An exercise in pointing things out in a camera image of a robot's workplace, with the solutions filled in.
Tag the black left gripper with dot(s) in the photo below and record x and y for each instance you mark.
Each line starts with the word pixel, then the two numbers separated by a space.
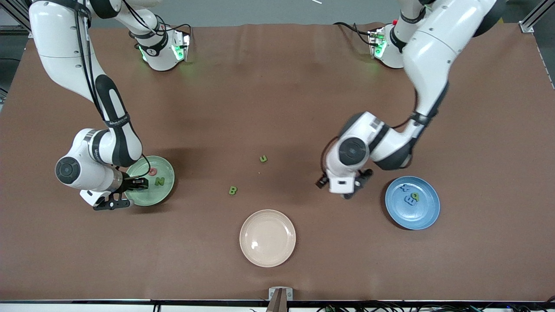
pixel 368 172

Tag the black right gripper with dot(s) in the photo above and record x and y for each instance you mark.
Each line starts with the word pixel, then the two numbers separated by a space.
pixel 129 182

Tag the red foam letter Q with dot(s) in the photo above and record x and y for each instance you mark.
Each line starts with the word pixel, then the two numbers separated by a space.
pixel 150 173

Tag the blue foam letter x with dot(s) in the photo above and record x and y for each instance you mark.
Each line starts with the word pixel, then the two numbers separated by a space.
pixel 405 188

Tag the blue foam letter m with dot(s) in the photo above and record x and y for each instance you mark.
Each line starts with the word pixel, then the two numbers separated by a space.
pixel 409 200

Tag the green foam letter p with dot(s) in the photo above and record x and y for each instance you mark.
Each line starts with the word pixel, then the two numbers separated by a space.
pixel 415 197

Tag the green foam letter B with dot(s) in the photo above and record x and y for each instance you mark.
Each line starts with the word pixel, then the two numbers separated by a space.
pixel 233 190

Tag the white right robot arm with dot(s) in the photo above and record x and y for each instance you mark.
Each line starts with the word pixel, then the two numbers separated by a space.
pixel 56 39

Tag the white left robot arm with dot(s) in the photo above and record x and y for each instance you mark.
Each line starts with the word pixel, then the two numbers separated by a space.
pixel 433 47

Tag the green plate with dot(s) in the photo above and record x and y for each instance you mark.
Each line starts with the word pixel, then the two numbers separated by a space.
pixel 160 195

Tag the blue plate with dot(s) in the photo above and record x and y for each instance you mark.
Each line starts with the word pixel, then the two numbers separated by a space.
pixel 412 216

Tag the beige plate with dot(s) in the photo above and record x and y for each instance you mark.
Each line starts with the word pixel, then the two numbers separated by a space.
pixel 267 238

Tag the brown table mat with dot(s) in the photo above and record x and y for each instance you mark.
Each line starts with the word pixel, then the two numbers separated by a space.
pixel 260 108

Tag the black table edge strip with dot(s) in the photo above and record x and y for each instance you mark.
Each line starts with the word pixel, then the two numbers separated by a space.
pixel 86 300

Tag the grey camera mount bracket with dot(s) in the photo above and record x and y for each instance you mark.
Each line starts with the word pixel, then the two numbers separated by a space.
pixel 280 299

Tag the aluminium frame profile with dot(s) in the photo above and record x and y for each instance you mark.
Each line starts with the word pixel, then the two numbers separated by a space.
pixel 13 17
pixel 531 21

